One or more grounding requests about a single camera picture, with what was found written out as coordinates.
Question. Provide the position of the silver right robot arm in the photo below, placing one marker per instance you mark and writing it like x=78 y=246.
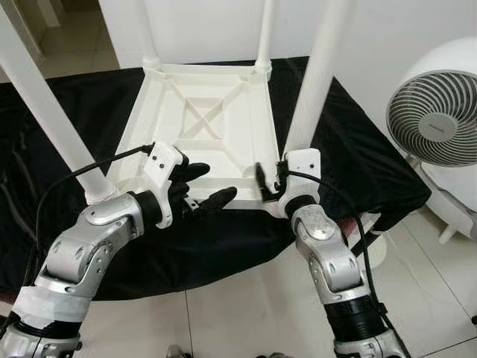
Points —
x=328 y=253

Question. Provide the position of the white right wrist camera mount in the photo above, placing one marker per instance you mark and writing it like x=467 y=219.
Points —
x=302 y=168

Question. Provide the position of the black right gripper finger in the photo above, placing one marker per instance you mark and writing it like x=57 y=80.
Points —
x=261 y=179

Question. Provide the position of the grey robot foot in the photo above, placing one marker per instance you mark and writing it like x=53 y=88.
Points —
x=277 y=356
x=176 y=352

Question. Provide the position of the white pedestal fan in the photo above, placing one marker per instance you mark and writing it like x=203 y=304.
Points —
x=432 y=112

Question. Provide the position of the black tablecloth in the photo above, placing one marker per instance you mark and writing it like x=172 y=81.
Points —
x=223 y=253

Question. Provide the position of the grey robot right foot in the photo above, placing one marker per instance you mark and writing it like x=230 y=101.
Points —
x=277 y=356

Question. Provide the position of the white domed litter box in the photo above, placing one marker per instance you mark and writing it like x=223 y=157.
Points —
x=458 y=194

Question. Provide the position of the black metal table leg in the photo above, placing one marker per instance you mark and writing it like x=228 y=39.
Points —
x=367 y=242

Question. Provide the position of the white plastic tabletop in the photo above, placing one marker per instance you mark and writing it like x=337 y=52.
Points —
x=223 y=112

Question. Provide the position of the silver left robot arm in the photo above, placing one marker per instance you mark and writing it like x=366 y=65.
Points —
x=82 y=253

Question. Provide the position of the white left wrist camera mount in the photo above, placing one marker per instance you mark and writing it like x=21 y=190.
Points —
x=164 y=171

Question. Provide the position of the grey robot left foot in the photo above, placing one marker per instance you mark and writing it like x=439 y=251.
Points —
x=176 y=352

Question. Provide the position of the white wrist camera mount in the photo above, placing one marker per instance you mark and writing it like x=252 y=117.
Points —
x=164 y=171
x=302 y=168

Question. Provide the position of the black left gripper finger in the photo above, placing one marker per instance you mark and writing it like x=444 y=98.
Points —
x=195 y=171
x=216 y=201

